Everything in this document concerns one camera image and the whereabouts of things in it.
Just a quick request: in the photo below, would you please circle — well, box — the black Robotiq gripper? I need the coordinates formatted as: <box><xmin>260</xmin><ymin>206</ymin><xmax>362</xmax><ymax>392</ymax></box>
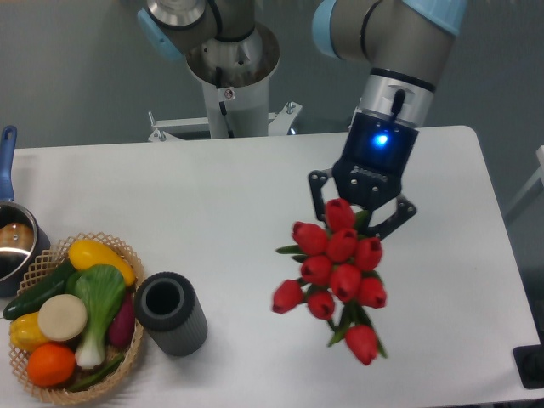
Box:
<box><xmin>308</xmin><ymin>112</ymin><xmax>418</xmax><ymax>241</ymax></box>

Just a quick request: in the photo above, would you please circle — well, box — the red tulip bouquet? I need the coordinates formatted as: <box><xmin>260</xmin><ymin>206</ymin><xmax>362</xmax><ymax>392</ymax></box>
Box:
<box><xmin>271</xmin><ymin>198</ymin><xmax>388</xmax><ymax>366</ymax></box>

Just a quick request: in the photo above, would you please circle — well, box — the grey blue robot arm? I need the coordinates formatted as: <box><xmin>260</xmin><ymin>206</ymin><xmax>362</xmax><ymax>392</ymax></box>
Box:
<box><xmin>137</xmin><ymin>1</ymin><xmax>467</xmax><ymax>239</ymax></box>

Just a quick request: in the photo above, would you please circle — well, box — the dark grey ribbed vase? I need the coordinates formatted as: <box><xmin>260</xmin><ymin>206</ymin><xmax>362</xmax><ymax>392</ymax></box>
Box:
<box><xmin>134</xmin><ymin>272</ymin><xmax>208</xmax><ymax>357</ymax></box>

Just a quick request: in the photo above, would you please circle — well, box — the white furniture leg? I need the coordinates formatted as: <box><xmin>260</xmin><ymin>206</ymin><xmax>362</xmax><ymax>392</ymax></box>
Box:
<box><xmin>503</xmin><ymin>145</ymin><xmax>543</xmax><ymax>225</ymax></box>

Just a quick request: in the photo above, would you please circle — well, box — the black device at table edge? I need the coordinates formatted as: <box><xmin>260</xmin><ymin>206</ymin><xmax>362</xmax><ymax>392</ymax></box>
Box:
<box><xmin>513</xmin><ymin>344</ymin><xmax>543</xmax><ymax>389</ymax></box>

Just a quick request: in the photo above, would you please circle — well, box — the purple sweet potato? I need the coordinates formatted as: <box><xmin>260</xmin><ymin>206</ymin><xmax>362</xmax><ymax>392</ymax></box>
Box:
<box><xmin>107</xmin><ymin>293</ymin><xmax>135</xmax><ymax>349</ymax></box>

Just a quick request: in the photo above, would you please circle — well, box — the yellow squash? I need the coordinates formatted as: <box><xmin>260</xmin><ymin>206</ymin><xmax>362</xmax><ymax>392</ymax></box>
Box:
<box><xmin>68</xmin><ymin>239</ymin><xmax>136</xmax><ymax>286</ymax></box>

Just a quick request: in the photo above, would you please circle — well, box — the green chili pepper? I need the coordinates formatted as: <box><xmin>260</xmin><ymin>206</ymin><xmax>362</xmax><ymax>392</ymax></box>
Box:
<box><xmin>67</xmin><ymin>354</ymin><xmax>125</xmax><ymax>393</ymax></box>

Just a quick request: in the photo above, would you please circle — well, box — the woven wicker basket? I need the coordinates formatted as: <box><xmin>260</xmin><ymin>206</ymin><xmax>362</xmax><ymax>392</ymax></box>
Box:
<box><xmin>8</xmin><ymin>232</ymin><xmax>144</xmax><ymax>405</ymax></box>

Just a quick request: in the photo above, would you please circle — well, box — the dark green cucumber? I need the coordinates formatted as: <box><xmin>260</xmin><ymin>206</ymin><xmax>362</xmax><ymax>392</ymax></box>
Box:
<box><xmin>3</xmin><ymin>260</ymin><xmax>76</xmax><ymax>320</ymax></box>

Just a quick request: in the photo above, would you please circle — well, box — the round beige bun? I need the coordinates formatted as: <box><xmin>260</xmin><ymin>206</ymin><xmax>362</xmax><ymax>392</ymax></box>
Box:
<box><xmin>37</xmin><ymin>294</ymin><xmax>88</xmax><ymax>342</ymax></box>

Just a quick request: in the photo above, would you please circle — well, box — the orange fruit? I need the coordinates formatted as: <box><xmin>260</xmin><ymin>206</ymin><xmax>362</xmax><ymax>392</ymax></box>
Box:
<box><xmin>26</xmin><ymin>343</ymin><xmax>76</xmax><ymax>388</ymax></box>

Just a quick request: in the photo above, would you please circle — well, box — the yellow bell pepper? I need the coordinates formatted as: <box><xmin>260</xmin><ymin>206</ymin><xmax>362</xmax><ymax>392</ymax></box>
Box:
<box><xmin>9</xmin><ymin>312</ymin><xmax>51</xmax><ymax>353</ymax></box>

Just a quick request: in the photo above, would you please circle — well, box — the white metal base frame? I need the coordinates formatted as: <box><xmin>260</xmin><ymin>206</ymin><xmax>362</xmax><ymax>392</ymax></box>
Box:
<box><xmin>147</xmin><ymin>99</ymin><xmax>354</xmax><ymax>143</ymax></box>

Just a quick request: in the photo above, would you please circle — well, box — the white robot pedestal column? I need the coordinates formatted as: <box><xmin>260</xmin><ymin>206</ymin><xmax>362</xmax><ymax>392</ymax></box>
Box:
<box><xmin>186</xmin><ymin>22</ymin><xmax>280</xmax><ymax>138</ymax></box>

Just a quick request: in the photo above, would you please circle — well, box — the blue handled steel saucepan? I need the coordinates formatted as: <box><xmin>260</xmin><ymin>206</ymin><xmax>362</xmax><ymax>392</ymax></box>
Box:
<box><xmin>1</xmin><ymin>125</ymin><xmax>50</xmax><ymax>298</ymax></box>

